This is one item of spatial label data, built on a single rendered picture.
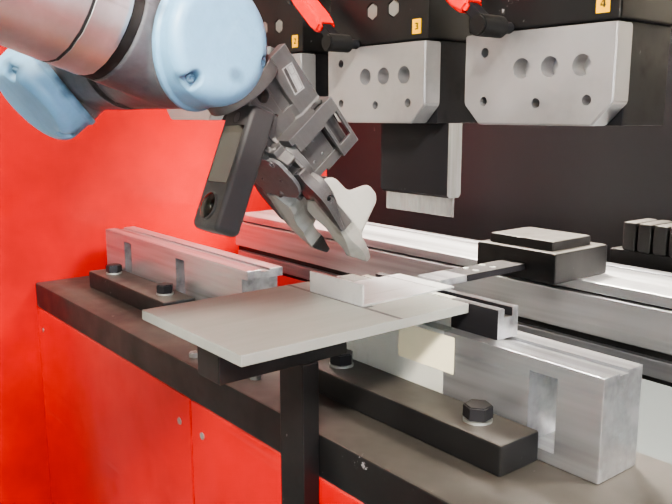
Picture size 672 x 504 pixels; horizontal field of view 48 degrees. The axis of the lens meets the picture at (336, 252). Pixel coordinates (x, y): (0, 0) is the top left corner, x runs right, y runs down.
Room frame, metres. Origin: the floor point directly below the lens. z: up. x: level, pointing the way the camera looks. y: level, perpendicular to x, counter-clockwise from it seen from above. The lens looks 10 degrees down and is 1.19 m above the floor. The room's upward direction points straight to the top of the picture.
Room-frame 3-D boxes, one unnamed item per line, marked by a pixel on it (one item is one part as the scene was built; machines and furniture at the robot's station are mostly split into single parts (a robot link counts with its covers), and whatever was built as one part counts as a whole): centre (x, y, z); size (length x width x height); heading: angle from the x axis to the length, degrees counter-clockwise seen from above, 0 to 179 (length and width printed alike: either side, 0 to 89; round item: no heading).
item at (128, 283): (1.24, 0.33, 0.89); 0.30 x 0.05 x 0.03; 39
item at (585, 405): (0.77, -0.12, 0.92); 0.39 x 0.06 x 0.10; 39
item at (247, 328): (0.72, 0.03, 1.00); 0.26 x 0.18 x 0.01; 129
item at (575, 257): (0.91, -0.20, 1.01); 0.26 x 0.12 x 0.05; 129
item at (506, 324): (0.79, -0.10, 0.99); 0.20 x 0.03 x 0.03; 39
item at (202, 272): (1.24, 0.26, 0.92); 0.50 x 0.06 x 0.10; 39
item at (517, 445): (0.74, -0.07, 0.89); 0.30 x 0.05 x 0.03; 39
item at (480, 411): (0.66, -0.13, 0.91); 0.03 x 0.03 x 0.02
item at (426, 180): (0.81, -0.09, 1.13); 0.10 x 0.02 x 0.10; 39
